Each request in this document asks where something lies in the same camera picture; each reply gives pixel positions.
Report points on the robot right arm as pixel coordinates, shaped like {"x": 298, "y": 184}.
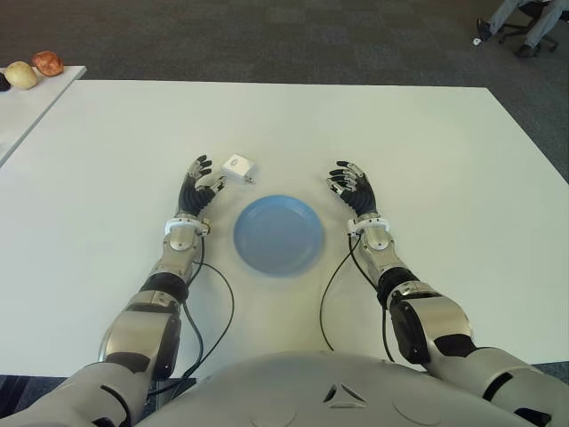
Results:
{"x": 427, "y": 320}

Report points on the small black object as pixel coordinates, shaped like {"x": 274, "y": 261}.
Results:
{"x": 3, "y": 83}

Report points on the pale yellow fruit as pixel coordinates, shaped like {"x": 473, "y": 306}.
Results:
{"x": 20, "y": 75}

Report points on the white side table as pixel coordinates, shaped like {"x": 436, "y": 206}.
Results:
{"x": 26, "y": 111}

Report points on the white charger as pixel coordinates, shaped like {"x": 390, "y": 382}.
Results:
{"x": 235, "y": 166}

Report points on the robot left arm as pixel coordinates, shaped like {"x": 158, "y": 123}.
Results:
{"x": 138, "y": 320}

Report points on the red-brown fruit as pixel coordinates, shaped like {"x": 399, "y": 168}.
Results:
{"x": 46, "y": 63}

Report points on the seated person in grey trousers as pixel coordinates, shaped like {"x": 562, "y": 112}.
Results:
{"x": 540, "y": 26}

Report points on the grey robot torso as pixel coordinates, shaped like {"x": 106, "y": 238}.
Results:
{"x": 311, "y": 391}

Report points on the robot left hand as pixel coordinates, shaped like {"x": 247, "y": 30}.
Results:
{"x": 191, "y": 195}

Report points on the black office chair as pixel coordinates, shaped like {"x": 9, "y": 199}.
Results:
{"x": 511, "y": 30}

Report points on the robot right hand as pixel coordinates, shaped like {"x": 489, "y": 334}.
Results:
{"x": 362, "y": 198}

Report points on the blue plate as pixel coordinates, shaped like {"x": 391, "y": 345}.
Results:
{"x": 280, "y": 236}

